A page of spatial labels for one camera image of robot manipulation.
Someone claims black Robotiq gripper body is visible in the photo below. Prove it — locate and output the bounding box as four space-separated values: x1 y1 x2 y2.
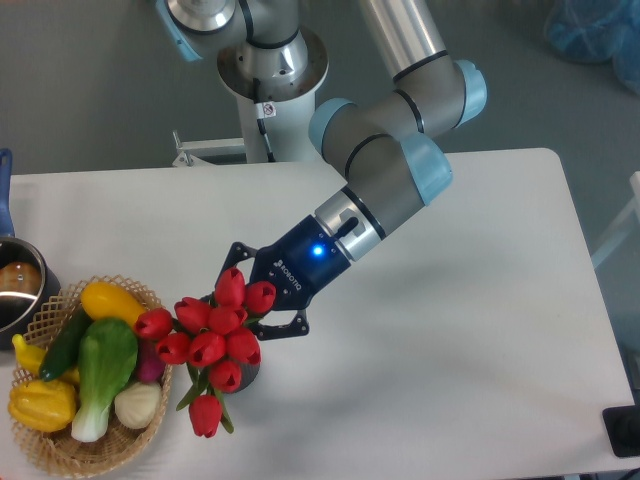
249 215 350 311

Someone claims red tulip bouquet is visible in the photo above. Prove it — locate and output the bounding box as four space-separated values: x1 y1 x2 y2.
135 281 276 438

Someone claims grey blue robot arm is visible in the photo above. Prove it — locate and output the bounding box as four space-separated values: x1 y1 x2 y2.
155 1 487 340

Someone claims dark grey ribbed vase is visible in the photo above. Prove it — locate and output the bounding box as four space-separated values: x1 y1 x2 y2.
236 363 261 393

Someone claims red radish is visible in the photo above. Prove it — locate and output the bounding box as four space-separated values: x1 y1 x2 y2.
135 339 166 383

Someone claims yellow squash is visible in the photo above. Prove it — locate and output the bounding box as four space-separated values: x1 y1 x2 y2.
80 281 161 336

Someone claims green bok choy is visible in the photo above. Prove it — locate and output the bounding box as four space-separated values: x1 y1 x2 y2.
71 318 138 443

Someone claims green cucumber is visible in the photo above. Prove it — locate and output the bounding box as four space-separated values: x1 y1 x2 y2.
39 307 93 381

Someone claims woven wicker basket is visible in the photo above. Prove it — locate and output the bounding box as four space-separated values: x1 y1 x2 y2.
10 275 172 479

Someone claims small yellow gourd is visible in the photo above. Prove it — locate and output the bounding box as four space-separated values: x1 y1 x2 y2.
11 334 80 386

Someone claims yellow bell pepper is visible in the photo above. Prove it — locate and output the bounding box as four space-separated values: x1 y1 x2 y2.
8 380 77 433

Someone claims black device at edge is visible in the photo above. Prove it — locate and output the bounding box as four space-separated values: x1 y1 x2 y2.
602 405 639 458

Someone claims blue plastic bag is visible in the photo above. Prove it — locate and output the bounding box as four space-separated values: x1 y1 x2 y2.
543 1 639 94

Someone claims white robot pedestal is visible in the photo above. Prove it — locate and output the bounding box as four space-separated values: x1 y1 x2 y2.
173 26 328 166

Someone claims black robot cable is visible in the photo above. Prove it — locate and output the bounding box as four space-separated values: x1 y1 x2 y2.
252 77 277 164

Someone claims blue handled saucepan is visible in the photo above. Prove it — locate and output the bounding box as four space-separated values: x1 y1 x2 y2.
1 148 60 351

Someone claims white frame at right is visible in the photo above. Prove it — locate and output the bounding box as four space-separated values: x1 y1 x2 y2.
591 171 639 269

